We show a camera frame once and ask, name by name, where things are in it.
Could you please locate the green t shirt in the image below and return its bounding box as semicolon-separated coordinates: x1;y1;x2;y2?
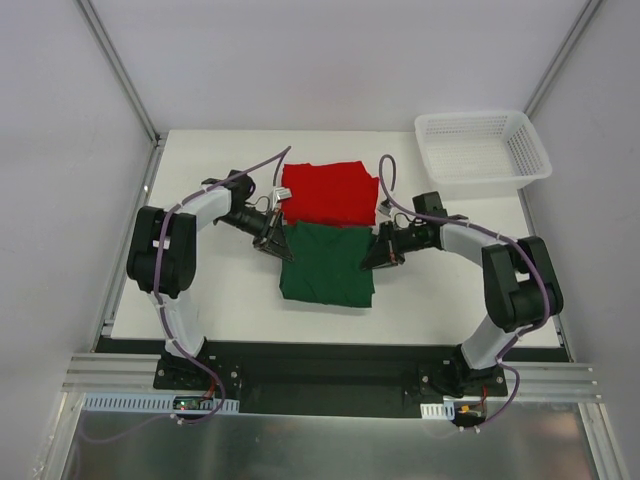
279;221;375;308

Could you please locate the red t shirt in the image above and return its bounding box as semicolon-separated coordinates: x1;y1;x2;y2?
281;161;379;227

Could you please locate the white plastic basket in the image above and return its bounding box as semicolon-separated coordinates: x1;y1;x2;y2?
414;110;553;200

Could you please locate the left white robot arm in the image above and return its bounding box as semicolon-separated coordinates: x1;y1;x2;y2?
126;170;294;389

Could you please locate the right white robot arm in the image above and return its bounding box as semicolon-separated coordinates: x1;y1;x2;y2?
361;192;564;395

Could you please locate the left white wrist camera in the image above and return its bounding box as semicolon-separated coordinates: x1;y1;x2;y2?
271;187;292;204

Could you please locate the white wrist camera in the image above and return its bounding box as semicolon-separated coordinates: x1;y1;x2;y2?
377;199;394;218
271;187;292;204

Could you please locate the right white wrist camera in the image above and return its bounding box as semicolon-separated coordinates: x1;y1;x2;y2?
377;199;394;218

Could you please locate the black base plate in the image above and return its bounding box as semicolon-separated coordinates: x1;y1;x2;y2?
153;341;508;418

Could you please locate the right white cable duct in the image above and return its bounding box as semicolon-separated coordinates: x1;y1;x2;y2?
420;401;455;421

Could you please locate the white cable duct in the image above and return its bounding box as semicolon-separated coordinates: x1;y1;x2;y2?
420;401;455;421
83;393;240;415

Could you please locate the aluminium frame rail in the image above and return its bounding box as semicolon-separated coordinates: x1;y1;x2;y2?
61;353;604;403

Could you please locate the left white cable duct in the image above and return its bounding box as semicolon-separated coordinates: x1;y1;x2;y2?
83;393;240;415

